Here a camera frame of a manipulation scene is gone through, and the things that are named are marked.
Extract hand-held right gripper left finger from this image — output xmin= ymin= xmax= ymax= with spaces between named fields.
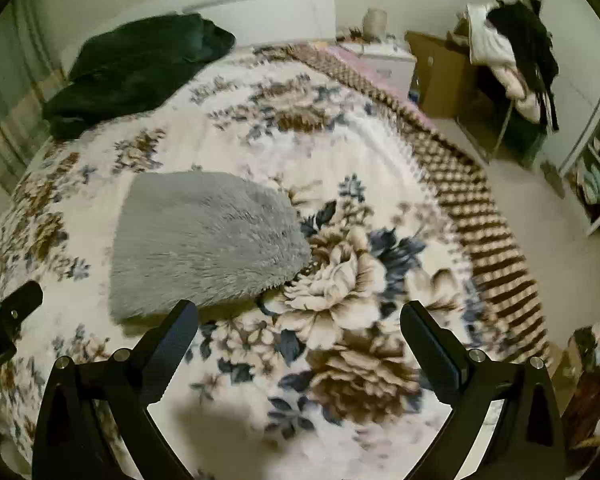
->
xmin=32 ymin=300 xmax=200 ymax=480

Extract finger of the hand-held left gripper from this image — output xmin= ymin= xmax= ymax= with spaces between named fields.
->
xmin=0 ymin=281 xmax=44 ymax=330

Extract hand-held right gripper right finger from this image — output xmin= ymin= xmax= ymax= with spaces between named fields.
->
xmin=400 ymin=301 xmax=567 ymax=480

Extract grey fluffy pants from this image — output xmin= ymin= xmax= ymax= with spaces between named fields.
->
xmin=109 ymin=171 xmax=313 ymax=322

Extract floral printed blanket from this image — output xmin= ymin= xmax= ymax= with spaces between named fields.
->
xmin=0 ymin=42 xmax=553 ymax=480

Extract small cardboard box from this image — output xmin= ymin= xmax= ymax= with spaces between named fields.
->
xmin=547 ymin=342 xmax=583 ymax=396

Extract brown cloth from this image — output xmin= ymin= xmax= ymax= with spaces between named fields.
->
xmin=562 ymin=325 xmax=600 ymax=456

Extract striped curtain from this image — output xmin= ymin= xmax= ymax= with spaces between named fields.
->
xmin=0 ymin=0 xmax=66 ymax=196

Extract dark chair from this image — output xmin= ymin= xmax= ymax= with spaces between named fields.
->
xmin=457 ymin=67 xmax=548 ymax=168

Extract teal folded clothes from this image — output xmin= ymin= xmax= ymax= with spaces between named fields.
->
xmin=577 ymin=157 xmax=600 ymax=206

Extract dark green cloth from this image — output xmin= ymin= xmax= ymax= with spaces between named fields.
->
xmin=42 ymin=12 xmax=237 ymax=140

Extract large cardboard box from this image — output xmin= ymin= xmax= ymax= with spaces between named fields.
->
xmin=405 ymin=30 xmax=481 ymax=120

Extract pink bed sheet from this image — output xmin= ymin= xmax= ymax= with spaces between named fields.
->
xmin=325 ymin=45 xmax=438 ymax=128

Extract white nightstand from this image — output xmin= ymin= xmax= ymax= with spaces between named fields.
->
xmin=337 ymin=37 xmax=418 ymax=96

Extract pile of light clothes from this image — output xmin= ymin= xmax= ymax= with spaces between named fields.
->
xmin=465 ymin=2 xmax=546 ymax=123

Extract white wardrobe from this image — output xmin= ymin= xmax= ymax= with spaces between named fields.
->
xmin=520 ymin=0 xmax=600 ymax=236

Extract pale jar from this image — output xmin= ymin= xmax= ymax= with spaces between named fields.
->
xmin=362 ymin=7 xmax=388 ymax=41

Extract white headboard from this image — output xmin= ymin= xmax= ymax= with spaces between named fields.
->
xmin=60 ymin=0 xmax=337 ymax=71

